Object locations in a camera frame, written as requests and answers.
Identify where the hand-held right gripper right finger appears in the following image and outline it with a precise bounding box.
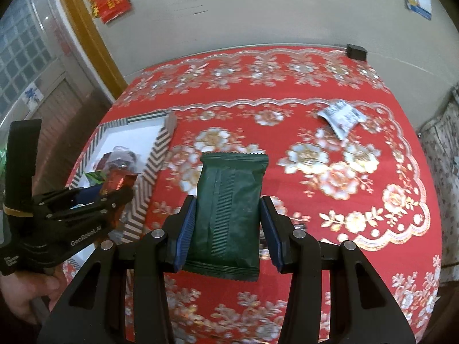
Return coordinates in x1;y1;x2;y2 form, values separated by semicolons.
259;195;417;344

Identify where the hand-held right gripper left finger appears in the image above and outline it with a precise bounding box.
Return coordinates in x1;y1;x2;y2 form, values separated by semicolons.
38;194;198;344

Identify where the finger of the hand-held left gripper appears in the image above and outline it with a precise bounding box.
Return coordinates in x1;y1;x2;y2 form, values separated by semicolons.
34;186;104;209
46;186;135;232

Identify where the shiny red gold candy packet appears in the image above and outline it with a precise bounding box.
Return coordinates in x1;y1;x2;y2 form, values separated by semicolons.
100;170;139;196

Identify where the green snack packet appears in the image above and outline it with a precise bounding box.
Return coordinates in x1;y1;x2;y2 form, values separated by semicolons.
181;151;269;282

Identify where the clear bag of red dates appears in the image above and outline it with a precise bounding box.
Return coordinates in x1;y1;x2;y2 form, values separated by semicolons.
97;145;140;173

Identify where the white box with striped rim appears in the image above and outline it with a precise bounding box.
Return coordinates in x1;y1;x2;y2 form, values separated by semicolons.
63;110;178;271

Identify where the person's left hand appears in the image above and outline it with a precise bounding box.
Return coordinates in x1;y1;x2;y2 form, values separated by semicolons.
0;268;69;325

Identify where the blue snack packet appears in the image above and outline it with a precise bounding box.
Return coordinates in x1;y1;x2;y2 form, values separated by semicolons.
73;185;103;208

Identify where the brown door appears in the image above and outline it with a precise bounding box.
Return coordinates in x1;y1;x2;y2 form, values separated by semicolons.
22;75;112;187

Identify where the blue floral picture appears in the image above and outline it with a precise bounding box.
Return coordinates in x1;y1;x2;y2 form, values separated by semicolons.
23;82;45;110

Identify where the white barcode packet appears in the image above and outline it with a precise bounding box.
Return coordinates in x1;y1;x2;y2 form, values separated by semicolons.
316;100;363;141

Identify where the glass block window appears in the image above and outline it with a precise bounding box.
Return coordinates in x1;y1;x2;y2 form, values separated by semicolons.
0;0;54;115

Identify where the red floral tablecloth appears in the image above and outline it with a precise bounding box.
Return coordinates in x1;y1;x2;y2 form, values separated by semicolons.
61;45;442;344

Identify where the patterned sofa cover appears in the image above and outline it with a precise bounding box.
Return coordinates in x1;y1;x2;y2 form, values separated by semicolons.
418;82;459;287

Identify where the small black box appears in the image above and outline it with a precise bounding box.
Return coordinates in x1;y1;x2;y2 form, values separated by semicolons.
346;44;368;61

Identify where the yellow wooden door frame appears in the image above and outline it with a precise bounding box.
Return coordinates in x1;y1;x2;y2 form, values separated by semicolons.
50;0;128;101

